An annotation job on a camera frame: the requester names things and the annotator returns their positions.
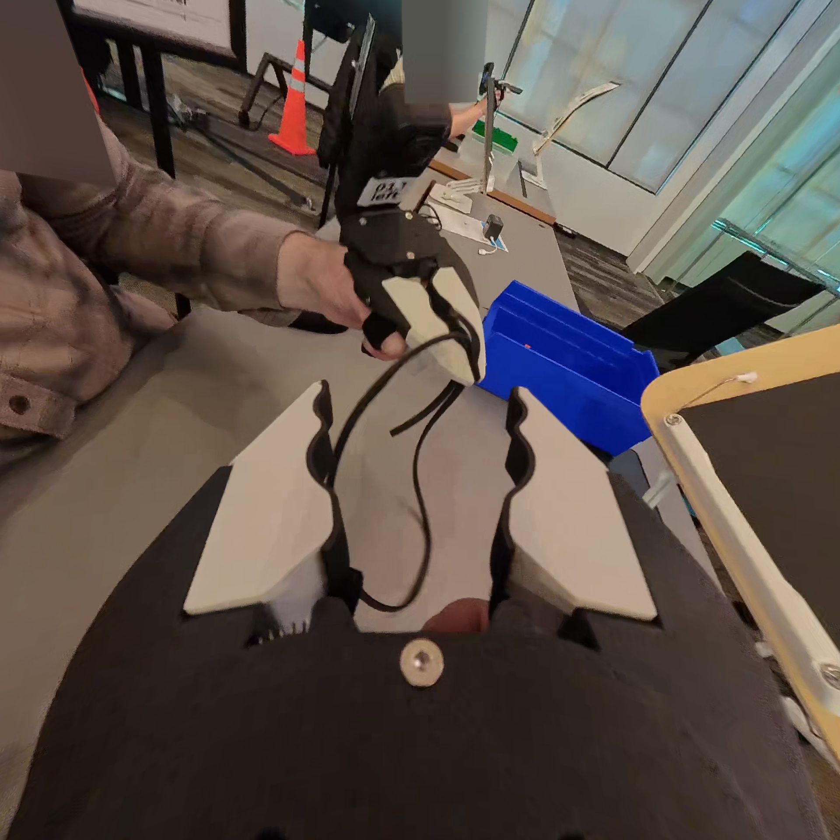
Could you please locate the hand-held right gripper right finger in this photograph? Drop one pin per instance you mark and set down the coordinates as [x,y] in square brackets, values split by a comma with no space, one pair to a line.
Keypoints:
[578,525]

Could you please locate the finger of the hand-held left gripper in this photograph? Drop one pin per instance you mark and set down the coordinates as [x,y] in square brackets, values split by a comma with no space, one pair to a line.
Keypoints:
[420,309]
[470,328]

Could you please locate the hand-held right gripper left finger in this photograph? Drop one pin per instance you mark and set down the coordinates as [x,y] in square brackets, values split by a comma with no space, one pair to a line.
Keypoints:
[269,525]

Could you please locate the blue plastic bin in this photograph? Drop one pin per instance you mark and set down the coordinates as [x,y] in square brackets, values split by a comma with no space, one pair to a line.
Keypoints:
[565,368]

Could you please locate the person's left forearm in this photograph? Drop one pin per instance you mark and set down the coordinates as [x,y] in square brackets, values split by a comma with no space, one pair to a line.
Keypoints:
[184,243]

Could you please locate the white curved object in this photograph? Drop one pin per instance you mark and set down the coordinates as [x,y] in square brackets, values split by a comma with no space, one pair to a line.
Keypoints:
[578,112]

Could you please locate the person's left hand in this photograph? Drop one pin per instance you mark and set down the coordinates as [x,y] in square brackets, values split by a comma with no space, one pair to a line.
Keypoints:
[315,276]

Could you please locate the clear acrylic stand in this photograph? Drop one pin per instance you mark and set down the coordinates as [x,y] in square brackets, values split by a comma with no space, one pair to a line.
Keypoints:
[490,131]

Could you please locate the green box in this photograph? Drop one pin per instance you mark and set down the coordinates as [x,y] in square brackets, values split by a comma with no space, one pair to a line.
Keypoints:
[496,137]

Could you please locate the orange traffic cone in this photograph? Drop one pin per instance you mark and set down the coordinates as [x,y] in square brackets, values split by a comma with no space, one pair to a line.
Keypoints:
[295,112]

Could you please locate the black wood-rimmed board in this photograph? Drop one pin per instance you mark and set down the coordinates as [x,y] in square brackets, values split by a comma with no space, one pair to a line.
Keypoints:
[775,486]

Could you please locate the black office chair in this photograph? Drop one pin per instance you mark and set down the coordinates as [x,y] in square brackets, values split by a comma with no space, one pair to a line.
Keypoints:
[722,309]

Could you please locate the white board rail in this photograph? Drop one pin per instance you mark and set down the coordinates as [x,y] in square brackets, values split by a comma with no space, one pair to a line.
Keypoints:
[748,551]

